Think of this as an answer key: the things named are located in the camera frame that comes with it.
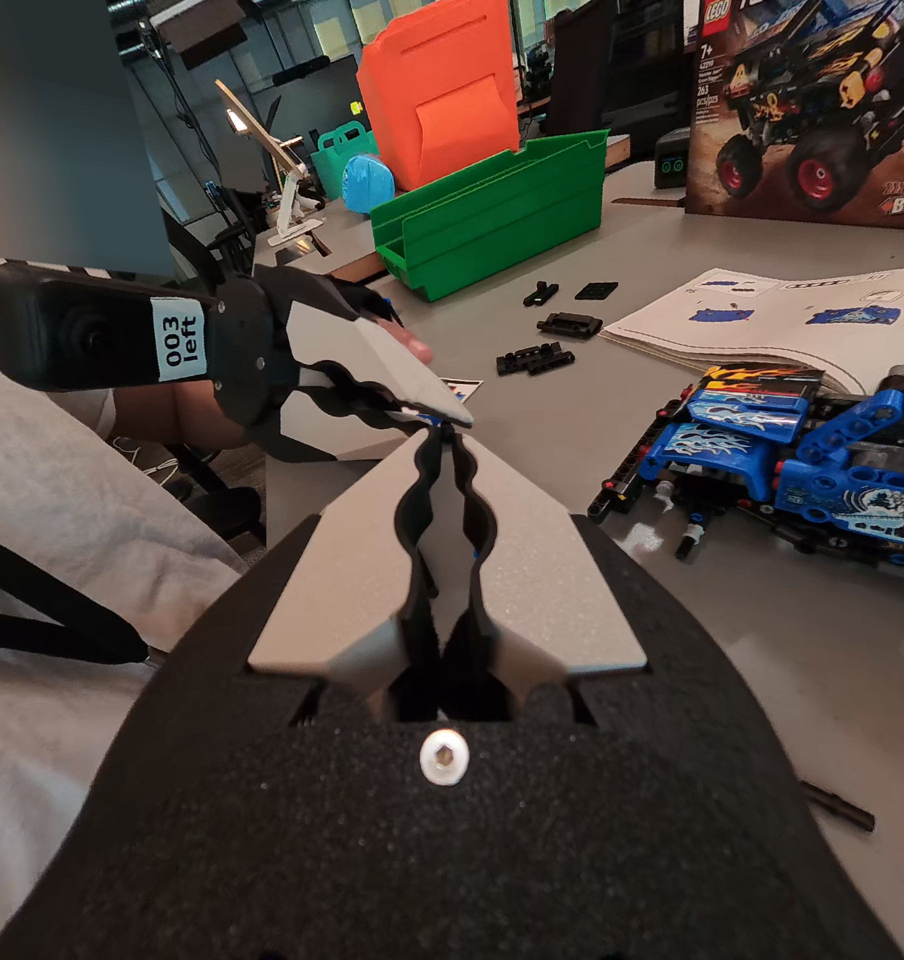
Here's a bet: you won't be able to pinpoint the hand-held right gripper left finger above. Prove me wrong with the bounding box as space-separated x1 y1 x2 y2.
246 427 444 723

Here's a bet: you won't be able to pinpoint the blue black lego truck model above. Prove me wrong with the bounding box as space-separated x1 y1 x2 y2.
588 363 904 582

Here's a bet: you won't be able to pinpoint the green tote basket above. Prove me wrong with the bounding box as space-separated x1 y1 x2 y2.
311 120 378 200

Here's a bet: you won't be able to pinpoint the black lego beam assembly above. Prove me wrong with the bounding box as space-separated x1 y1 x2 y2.
497 342 576 376

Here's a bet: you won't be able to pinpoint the white book stand wooden board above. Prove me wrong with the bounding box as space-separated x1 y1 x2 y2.
215 78 329 249

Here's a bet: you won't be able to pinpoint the black lego panel piece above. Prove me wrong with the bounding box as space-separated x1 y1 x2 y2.
536 312 604 340

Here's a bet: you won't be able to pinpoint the black strap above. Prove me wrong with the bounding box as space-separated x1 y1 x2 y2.
0 525 153 665

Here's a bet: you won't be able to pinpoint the orange plastic bin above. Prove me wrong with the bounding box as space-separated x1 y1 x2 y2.
356 0 522 192

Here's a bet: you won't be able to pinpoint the green plastic bin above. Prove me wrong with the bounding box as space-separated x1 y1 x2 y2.
371 129 610 303

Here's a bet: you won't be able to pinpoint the white cable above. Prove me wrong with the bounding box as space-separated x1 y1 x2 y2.
110 435 179 481

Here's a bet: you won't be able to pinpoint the light blue wrapped bundle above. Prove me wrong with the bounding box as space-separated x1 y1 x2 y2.
341 153 396 215

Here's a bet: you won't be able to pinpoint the long black lego axle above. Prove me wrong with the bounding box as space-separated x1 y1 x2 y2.
800 780 876 832

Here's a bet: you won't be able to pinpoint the person's left hand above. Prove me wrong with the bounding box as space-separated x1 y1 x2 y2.
375 315 435 367

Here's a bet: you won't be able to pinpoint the lego set cardboard box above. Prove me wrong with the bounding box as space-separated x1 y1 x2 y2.
684 0 904 230

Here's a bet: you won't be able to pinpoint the lego instruction booklet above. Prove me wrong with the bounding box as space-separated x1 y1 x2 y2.
600 266 904 399

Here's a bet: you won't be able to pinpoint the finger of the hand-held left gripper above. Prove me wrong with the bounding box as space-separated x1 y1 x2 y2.
278 386 423 462
284 301 475 430

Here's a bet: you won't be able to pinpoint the black office chair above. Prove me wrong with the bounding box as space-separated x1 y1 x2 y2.
163 442 269 560

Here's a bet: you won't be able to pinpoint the person's left forearm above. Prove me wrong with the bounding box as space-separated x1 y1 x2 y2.
107 375 273 451

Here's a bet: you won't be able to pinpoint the small black device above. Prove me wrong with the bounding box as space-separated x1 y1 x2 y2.
653 127 693 192

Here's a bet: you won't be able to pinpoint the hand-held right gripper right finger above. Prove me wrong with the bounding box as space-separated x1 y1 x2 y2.
441 432 649 723

